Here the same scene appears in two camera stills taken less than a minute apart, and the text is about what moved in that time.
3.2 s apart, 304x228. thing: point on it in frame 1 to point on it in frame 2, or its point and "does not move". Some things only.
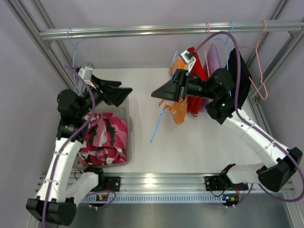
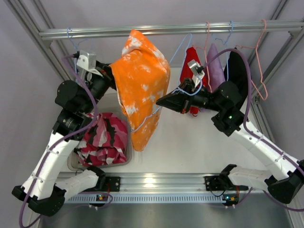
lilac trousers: x=212 y=62 does not move
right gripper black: x=181 y=85 to x=185 y=97
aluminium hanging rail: x=173 y=31 does not move
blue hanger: x=163 y=107 to x=187 y=41
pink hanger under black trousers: x=251 y=82 does not move
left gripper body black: x=99 y=90 to x=106 y=74
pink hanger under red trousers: x=205 y=47 does not move
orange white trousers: x=177 y=108 to x=143 y=76
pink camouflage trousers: x=105 y=141 does not move
